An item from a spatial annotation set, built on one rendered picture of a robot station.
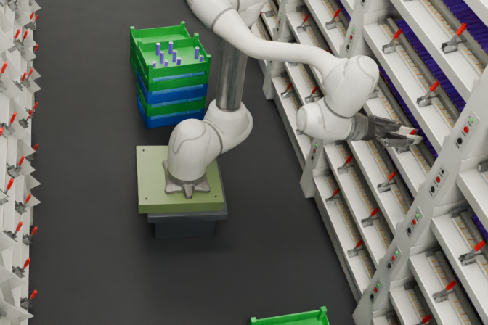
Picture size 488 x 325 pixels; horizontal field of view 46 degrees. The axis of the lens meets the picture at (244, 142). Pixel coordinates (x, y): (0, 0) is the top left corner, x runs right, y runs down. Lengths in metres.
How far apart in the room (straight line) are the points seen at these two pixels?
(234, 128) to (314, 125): 0.67
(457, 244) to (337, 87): 0.57
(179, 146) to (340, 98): 0.78
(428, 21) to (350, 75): 0.35
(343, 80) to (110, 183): 1.40
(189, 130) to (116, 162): 0.67
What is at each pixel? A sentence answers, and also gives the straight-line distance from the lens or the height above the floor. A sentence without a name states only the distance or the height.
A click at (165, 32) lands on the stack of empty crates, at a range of 3.27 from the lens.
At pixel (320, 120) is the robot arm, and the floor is 0.95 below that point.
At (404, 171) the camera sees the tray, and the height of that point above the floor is 0.74.
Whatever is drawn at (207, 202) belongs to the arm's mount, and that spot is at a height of 0.25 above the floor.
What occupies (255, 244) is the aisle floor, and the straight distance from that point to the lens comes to 2.52.
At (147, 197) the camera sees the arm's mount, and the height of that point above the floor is 0.25.
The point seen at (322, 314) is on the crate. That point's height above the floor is 0.06.
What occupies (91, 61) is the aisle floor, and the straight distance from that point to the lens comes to 3.34.
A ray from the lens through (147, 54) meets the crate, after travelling 2.86.
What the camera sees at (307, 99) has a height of 0.38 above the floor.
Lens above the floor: 2.03
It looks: 44 degrees down
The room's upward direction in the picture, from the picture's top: 11 degrees clockwise
